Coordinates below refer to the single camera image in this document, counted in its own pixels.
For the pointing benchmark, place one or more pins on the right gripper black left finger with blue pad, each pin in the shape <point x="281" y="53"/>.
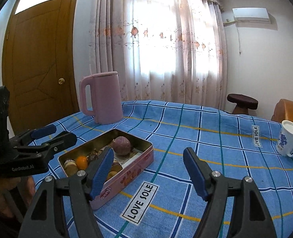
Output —
<point x="46" y="214"/>

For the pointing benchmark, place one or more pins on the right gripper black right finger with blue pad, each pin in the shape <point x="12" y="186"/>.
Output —
<point x="250" y="216"/>

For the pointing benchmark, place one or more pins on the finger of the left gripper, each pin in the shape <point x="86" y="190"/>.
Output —
<point x="46" y="151"/>
<point x="25" y="138"/>

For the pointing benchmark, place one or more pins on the pale round fruit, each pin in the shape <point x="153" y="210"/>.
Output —
<point x="69" y="163"/>

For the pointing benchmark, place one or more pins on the small orange tangerine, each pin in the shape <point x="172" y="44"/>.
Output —
<point x="81" y="162"/>

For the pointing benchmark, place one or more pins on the brown-green round fruit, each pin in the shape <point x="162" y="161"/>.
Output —
<point x="71" y="169"/>

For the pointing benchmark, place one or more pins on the dark passion fruit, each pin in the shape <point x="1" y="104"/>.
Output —
<point x="94" y="155"/>

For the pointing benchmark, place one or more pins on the half hidden orange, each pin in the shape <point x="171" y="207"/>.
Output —
<point x="111" y="174"/>

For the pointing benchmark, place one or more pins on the large orange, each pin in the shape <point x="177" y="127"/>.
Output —
<point x="116" y="167"/>

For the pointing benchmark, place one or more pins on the person's left hand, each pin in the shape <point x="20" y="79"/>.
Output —
<point x="27" y="190"/>

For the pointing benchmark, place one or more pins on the brass door knob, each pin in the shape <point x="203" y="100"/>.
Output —
<point x="61" y="81"/>

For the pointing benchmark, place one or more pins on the pink electric kettle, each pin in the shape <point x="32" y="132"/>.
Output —
<point x="105" y="97"/>

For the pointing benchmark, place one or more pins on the blue plaid tablecloth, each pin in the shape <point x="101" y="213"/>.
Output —
<point x="167" y="170"/>

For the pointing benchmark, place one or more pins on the purple round fruit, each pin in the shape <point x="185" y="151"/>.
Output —
<point x="121" y="146"/>

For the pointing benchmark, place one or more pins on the brown wooden door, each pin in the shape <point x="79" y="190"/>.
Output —
<point x="37" y="52"/>

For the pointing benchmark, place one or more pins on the white mug blue print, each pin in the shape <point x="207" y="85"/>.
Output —
<point x="285" y="140"/>

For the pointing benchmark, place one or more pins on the pink metal tin box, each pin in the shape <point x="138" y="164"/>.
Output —
<point x="140" y="158"/>

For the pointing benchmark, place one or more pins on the orange wooden chair back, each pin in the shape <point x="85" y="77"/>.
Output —
<point x="283" y="111"/>

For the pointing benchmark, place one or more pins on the dark round stool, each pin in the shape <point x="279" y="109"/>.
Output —
<point x="243" y="103"/>

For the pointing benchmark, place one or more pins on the pink floral curtain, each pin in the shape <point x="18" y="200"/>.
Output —
<point x="165" y="50"/>

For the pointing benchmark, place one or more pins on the white air conditioner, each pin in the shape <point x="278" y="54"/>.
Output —
<point x="251" y="15"/>

